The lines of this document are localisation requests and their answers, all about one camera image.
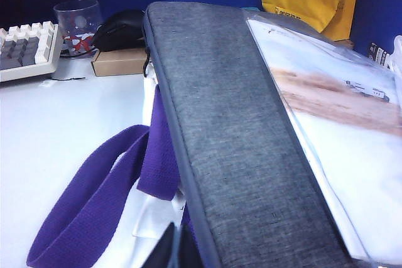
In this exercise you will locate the clear glass cup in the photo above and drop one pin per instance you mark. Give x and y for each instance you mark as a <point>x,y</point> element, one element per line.
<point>78,20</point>

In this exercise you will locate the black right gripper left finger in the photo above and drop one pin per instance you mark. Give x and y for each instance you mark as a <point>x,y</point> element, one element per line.
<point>166,249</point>

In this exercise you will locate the red white wrapper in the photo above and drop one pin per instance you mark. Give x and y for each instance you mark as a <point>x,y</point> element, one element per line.
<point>79,43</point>

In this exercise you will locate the papers in clear plastic sleeve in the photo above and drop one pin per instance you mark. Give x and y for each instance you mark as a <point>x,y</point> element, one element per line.
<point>339,108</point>

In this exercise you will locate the white grey mechanical keyboard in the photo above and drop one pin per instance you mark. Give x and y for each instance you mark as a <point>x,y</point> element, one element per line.
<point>25,51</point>

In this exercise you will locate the grey fabric laptop sleeve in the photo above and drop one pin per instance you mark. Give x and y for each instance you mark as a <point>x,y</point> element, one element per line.
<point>238,130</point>

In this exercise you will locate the flat brown cardboard box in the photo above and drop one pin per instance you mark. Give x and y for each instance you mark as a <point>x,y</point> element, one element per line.
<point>121,64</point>

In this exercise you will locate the black computer mouse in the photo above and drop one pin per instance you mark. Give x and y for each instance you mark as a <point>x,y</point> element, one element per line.
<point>121,31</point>

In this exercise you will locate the black white barcode package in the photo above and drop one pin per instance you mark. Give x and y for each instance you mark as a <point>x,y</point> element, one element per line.
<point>378,54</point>

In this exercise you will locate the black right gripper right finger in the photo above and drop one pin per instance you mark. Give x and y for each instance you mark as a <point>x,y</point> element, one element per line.
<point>191,252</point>

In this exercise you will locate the white tote bag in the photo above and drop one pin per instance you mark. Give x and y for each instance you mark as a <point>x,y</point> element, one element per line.
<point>154,214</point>

